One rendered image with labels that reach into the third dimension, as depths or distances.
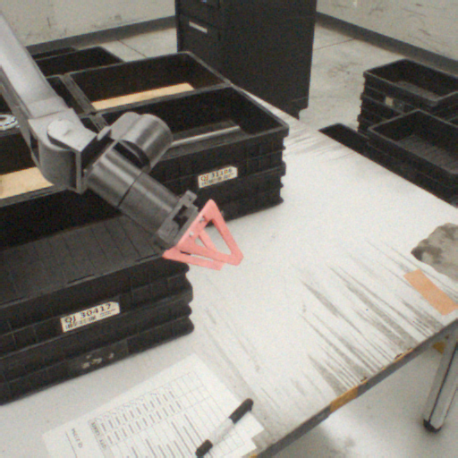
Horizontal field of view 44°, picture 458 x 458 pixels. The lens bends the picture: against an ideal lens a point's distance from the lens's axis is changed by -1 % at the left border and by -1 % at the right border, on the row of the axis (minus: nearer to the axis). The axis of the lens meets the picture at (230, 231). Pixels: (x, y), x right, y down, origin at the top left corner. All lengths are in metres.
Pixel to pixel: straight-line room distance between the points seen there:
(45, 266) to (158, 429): 0.39
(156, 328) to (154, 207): 0.46
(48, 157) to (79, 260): 0.47
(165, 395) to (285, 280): 0.39
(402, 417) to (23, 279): 1.28
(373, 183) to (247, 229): 0.42
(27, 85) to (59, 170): 0.13
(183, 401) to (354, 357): 0.34
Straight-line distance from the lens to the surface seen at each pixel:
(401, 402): 1.99
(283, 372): 1.09
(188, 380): 1.08
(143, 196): 0.68
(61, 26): 4.79
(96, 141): 0.71
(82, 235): 1.22
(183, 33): 3.20
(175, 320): 1.10
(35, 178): 1.44
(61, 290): 0.95
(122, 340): 1.08
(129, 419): 1.04
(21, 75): 0.80
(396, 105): 2.59
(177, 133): 1.57
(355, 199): 1.55
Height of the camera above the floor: 1.55
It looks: 37 degrees down
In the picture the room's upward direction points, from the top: straight up
